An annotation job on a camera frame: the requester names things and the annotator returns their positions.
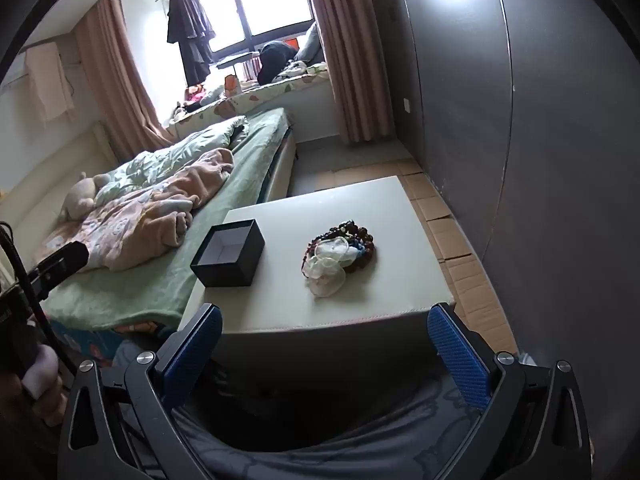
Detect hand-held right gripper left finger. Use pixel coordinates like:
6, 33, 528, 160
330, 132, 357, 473
59, 302, 226, 480

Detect black jewelry box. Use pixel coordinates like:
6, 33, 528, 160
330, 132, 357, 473
190, 219, 265, 288

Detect floral window seat cushion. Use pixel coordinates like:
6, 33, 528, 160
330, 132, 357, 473
162, 62, 331, 131

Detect pale green pillow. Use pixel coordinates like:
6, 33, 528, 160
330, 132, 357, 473
95, 115, 250, 206

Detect white organza pouch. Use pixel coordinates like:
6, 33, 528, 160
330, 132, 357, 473
320, 237, 351, 263
306, 255, 346, 298

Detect flattened cardboard sheets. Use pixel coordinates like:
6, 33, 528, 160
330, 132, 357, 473
330, 157, 518, 356

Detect bed with green sheet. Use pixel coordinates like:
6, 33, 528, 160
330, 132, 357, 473
0, 107, 298, 341

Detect hanging dark clothes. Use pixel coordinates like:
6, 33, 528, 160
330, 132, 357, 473
166, 0, 217, 86

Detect pink fleece blanket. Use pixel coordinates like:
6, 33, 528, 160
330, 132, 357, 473
47, 147, 235, 272

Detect pile of beaded jewelry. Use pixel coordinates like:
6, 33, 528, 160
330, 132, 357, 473
301, 219, 377, 281

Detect window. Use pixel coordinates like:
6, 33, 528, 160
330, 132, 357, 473
192, 0, 321, 58

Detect dark grey wardrobe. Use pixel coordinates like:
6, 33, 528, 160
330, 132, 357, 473
372, 0, 640, 361

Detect white low table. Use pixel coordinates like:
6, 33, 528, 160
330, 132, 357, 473
177, 176, 457, 391

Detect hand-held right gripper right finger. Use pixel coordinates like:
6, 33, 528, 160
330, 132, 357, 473
426, 302, 593, 480

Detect grey pillow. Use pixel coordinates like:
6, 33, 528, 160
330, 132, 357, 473
292, 21, 323, 66

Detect person's left hand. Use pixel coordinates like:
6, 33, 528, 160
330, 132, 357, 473
0, 345, 68, 431

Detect beige plush toy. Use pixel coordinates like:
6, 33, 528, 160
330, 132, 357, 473
59, 174, 112, 221

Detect black bag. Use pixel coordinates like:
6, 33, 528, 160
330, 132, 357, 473
257, 41, 299, 85

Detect pink curtain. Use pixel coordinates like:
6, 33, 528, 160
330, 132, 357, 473
300, 0, 396, 143
75, 0, 173, 161

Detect beige hanging towel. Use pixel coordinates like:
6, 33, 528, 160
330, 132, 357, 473
25, 42, 76, 121

